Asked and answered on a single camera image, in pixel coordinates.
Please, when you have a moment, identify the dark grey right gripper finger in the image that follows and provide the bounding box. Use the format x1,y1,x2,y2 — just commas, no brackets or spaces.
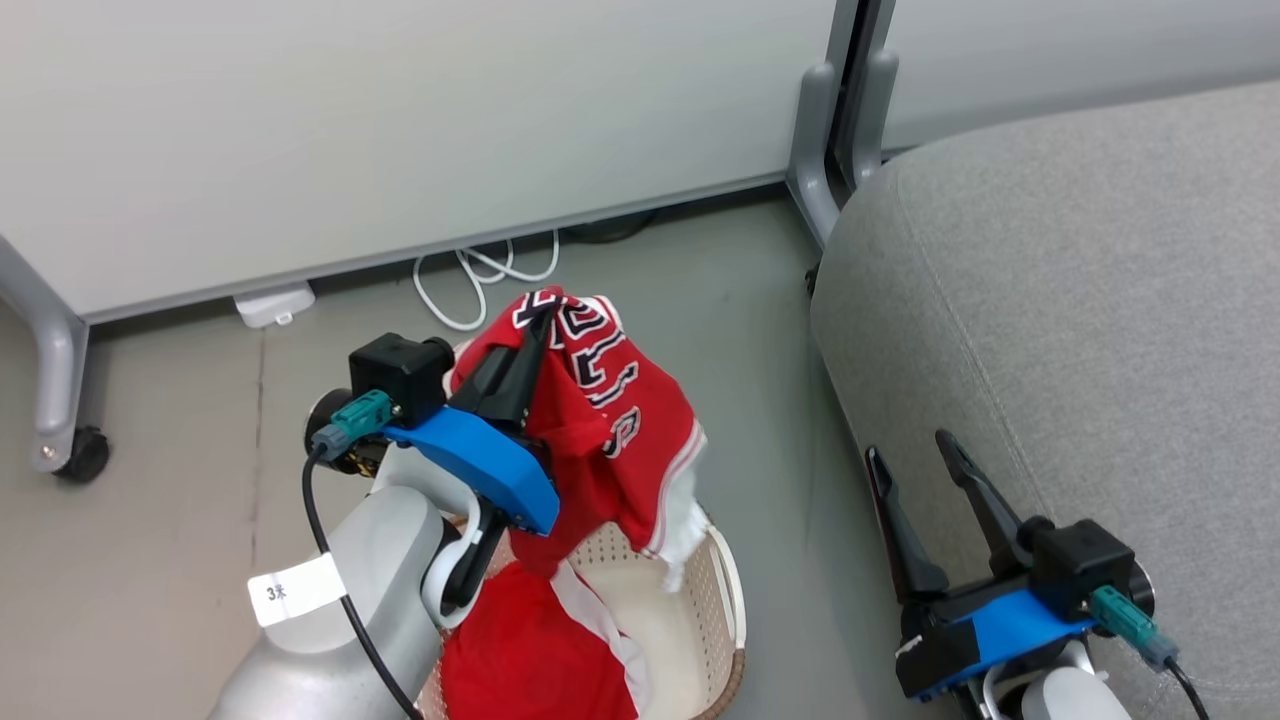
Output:
865,445,951,605
934,429,1053,579

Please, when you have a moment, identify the grey curved partition leg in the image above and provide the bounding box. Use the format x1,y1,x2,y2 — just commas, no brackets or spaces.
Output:
786,62,846,251
850,47,901,191

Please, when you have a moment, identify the teal left camera cable plug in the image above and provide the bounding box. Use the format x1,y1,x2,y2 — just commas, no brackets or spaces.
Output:
310,390,394,459

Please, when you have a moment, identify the white power adapter box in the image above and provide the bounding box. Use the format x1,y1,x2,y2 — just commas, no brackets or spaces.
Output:
233,283,318,330

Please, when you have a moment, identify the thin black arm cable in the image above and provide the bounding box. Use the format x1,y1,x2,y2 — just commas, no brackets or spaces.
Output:
301,445,426,720
1165,658,1213,720

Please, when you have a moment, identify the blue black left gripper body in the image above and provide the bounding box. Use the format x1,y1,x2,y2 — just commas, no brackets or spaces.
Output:
383,405,562,538

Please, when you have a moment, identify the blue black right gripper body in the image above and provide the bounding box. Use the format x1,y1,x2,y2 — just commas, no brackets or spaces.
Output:
894,572,1101,702

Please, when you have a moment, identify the wide white partition panel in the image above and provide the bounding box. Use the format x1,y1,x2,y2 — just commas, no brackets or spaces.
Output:
0,0,841,323

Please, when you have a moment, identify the white looped floor cable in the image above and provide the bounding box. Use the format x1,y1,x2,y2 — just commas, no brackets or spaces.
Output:
413,228,561,333

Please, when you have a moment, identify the cream perforated laundry basket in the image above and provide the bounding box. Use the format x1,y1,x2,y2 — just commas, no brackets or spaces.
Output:
415,505,747,720

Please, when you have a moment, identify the narrow white partition panel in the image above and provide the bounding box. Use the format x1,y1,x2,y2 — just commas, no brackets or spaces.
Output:
880,0,1280,153

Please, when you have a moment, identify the teal right camera cable plug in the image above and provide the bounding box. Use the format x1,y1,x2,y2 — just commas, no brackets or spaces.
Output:
1088,584,1183,673

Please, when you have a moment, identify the teal camera cable plug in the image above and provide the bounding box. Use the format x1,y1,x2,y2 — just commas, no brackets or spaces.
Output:
310,390,394,459
1088,584,1183,673

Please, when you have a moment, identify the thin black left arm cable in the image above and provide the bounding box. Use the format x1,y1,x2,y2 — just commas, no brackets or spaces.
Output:
301,445,426,720

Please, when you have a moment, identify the grey fabric sofa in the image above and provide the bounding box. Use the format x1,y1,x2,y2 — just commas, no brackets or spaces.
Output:
809,80,1280,720

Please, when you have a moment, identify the red basketball jersey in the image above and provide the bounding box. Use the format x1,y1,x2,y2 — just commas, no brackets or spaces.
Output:
438,286,708,720

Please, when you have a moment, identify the black round right gripper motor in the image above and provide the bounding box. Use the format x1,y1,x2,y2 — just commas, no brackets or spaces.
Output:
1125,560,1158,626

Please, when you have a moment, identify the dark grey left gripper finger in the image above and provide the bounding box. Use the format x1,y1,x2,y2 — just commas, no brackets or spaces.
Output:
450,343,519,419
490,303,554,433

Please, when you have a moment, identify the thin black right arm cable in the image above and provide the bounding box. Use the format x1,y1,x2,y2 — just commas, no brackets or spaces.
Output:
1165,658,1213,720

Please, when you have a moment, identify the grey partition leg with caster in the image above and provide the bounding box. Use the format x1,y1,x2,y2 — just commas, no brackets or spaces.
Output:
0,235,91,473

